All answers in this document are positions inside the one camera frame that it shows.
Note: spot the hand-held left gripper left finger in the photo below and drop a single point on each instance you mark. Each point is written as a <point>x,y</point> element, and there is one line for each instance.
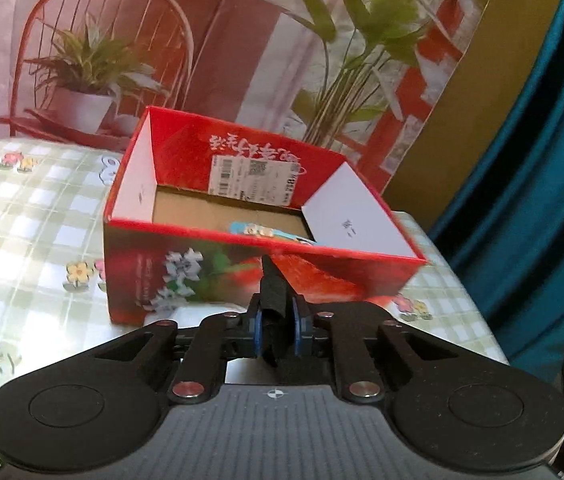
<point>258,329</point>

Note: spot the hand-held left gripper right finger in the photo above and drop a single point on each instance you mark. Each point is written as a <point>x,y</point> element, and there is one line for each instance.
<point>298,329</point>

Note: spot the red cardboard box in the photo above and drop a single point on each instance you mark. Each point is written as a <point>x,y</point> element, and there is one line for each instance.
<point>312,280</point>

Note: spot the blue printed packet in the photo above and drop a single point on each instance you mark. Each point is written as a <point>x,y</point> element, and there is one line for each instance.
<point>267,232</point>

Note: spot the teal curtain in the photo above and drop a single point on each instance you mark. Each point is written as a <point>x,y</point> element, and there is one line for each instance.
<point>537,185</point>

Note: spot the printed room backdrop cloth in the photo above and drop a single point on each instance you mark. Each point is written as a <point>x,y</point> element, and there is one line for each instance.
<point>242,35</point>

